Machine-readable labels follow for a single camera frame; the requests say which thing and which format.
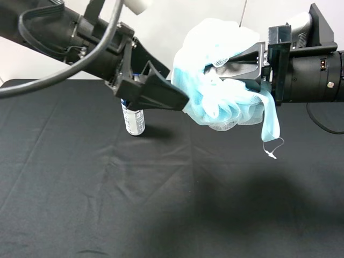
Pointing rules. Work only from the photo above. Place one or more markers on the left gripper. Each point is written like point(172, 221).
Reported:
point(150, 89)

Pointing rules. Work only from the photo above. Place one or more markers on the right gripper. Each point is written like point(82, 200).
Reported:
point(274, 57)

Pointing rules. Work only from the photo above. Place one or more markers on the blue white mesh bath sponge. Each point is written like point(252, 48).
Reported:
point(222, 103)

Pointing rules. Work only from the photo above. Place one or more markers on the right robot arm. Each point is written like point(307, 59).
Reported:
point(310, 74)

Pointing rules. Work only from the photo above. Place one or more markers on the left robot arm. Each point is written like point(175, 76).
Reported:
point(52, 29)

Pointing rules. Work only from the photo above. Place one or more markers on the white plastic bottle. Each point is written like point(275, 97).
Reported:
point(134, 120)

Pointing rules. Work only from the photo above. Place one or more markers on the black tablecloth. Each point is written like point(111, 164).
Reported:
point(74, 183)

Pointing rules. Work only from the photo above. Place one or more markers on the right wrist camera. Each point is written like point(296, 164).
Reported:
point(309, 27)

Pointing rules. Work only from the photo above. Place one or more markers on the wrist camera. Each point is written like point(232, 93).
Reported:
point(309, 27)
point(138, 6)

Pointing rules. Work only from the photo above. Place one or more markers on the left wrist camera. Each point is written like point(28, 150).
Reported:
point(138, 6)

